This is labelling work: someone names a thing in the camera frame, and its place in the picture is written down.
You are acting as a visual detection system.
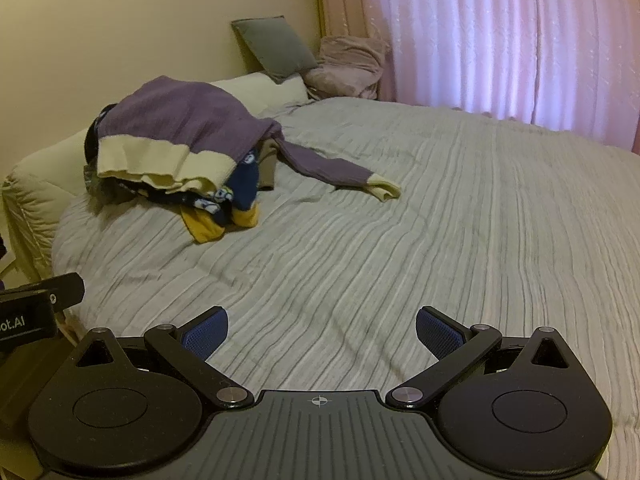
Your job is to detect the bed with striped cover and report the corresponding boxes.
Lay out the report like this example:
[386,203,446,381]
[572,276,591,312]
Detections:
[50,95,640,480]

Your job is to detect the navy printed garment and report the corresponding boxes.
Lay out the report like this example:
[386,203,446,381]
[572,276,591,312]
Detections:
[120,147,261,221]

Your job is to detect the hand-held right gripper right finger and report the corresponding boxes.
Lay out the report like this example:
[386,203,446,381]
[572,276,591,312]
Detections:
[389,305,572,409]

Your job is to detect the brown garment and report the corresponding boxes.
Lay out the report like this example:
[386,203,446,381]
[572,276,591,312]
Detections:
[255,137,283,191]

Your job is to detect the black garment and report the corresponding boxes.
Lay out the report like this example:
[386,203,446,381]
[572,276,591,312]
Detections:
[82,105,116,166]

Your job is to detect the white sheer curtain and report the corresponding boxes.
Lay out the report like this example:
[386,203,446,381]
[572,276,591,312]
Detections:
[370,0,640,148]

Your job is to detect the folded pink blanket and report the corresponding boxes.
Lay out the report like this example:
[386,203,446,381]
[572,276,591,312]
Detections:
[304,35,391,101]

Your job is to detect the yellow garment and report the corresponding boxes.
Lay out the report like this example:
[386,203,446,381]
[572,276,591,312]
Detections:
[180,205,261,245]

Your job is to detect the grey pillow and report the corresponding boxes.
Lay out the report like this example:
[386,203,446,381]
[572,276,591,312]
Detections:
[231,16,319,83]

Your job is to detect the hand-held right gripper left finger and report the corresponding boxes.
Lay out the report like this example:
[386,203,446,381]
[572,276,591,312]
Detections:
[75,306,253,409]

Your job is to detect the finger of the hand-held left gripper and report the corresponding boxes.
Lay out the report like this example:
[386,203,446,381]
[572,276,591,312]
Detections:
[0,272,85,314]

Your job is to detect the cream quilted bolster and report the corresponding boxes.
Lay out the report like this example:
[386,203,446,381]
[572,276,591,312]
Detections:
[2,72,308,281]

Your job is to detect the purple and cream knit cardigan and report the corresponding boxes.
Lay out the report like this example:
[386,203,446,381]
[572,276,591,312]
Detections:
[95,76,402,204]

